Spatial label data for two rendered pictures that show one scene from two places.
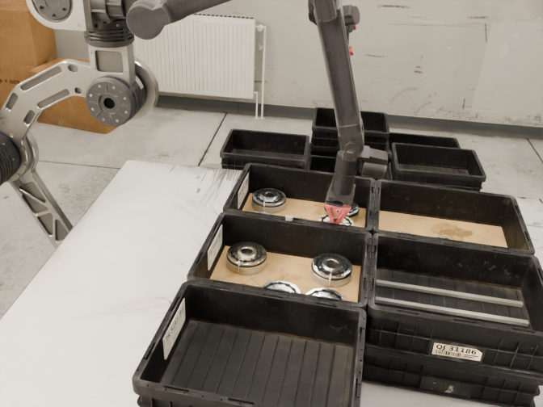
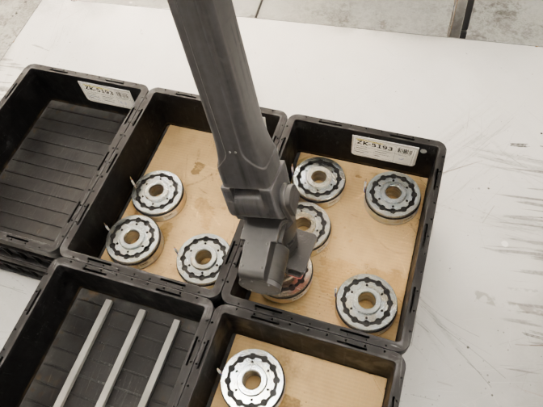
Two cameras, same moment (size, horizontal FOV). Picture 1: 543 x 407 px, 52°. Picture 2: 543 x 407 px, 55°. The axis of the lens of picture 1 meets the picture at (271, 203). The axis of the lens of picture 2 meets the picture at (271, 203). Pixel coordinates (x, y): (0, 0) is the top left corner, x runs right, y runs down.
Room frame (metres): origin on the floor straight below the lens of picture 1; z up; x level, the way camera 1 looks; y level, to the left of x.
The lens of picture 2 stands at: (1.38, -0.53, 1.71)
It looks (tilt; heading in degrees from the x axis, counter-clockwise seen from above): 59 degrees down; 106
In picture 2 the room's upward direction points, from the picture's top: 9 degrees counter-clockwise
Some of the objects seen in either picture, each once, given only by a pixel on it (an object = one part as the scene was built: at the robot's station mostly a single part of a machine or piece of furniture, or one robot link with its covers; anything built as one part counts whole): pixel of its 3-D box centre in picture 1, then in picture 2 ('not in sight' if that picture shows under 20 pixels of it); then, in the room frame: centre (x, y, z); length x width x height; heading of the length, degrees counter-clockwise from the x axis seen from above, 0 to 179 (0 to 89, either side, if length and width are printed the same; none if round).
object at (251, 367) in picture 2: not in sight; (251, 379); (1.25, -0.36, 0.86); 0.05 x 0.05 x 0.01
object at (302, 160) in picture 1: (264, 185); not in sight; (2.43, 0.04, 0.37); 0.40 x 0.30 x 0.45; 84
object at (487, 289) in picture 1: (452, 300); (90, 406); (1.01, -0.43, 0.87); 0.40 x 0.30 x 0.11; 80
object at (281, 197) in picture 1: (269, 196); (393, 194); (1.46, 0.01, 0.86); 0.10 x 0.10 x 0.01
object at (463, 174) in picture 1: (427, 200); not in sight; (2.36, -0.76, 0.37); 0.40 x 0.30 x 0.45; 84
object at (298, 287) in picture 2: (335, 223); (282, 268); (1.28, -0.18, 0.89); 0.10 x 0.10 x 0.01
